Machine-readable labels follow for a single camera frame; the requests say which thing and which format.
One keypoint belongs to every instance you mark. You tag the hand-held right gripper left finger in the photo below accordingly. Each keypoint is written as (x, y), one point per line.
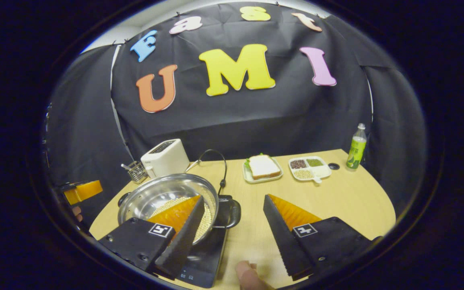
(183, 241)

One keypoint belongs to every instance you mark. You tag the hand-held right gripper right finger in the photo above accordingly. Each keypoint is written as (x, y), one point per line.
(286, 245)

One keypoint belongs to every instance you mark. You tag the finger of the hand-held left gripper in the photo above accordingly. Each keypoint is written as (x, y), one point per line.
(87, 190)

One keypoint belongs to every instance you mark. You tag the black induction cooktop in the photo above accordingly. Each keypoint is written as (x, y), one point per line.
(205, 257)

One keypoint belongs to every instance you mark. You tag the pile of soybeans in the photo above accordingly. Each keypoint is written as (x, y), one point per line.
(205, 225)

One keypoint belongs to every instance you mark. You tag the stainless steel pot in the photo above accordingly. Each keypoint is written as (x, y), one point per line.
(155, 193)

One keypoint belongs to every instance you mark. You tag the white square plate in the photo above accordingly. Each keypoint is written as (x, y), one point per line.
(247, 176)

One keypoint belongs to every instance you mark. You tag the white toaster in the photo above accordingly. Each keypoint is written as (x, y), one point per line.
(167, 161)

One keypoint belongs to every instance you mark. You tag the white divided bean dish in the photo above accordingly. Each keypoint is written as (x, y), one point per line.
(322, 171)

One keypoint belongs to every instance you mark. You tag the sandwich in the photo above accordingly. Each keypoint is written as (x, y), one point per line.
(263, 166)

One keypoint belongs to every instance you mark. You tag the black table grommet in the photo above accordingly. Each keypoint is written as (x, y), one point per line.
(334, 166)

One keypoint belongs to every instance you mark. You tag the green drink bottle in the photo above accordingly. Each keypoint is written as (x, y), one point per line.
(356, 151)

